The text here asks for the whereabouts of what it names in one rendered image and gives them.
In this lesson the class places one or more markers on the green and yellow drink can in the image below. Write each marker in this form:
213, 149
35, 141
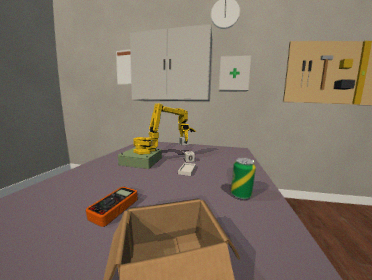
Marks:
243, 178

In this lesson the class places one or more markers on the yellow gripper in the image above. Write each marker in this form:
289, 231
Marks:
185, 128

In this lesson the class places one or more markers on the orange digital multimeter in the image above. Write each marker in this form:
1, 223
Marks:
108, 208

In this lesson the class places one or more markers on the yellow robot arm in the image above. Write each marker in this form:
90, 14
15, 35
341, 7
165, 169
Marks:
146, 143

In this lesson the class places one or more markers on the white number cube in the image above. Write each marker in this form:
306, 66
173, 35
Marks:
182, 141
189, 156

